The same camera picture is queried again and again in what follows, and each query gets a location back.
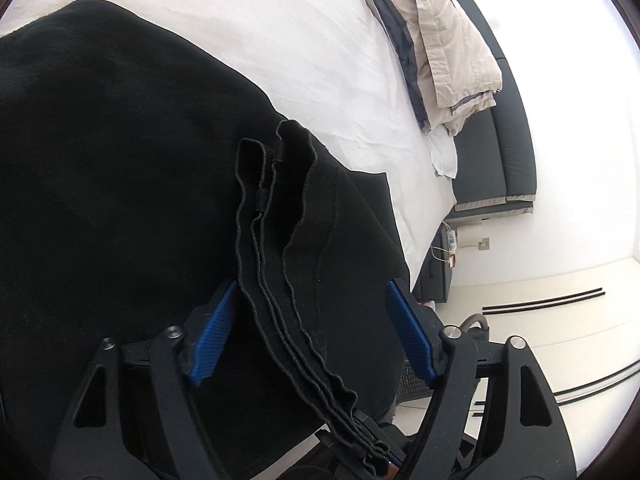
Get black jeans pants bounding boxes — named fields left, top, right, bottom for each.
left=1, top=0, right=408, bottom=479

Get dark bedside table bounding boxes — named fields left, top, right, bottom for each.
left=412, top=222, right=457, bottom=304

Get white flat pillow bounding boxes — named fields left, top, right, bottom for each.
left=426, top=125, right=458, bottom=180

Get dark grey headboard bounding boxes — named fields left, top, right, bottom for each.
left=447, top=0, right=537, bottom=223

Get beige grey folded duvet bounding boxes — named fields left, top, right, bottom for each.
left=364, top=0, right=502, bottom=136

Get white bed sheet mattress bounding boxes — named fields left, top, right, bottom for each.
left=1, top=0, right=454, bottom=273

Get wall socket near headboard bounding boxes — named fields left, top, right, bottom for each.
left=478, top=237, right=490, bottom=250

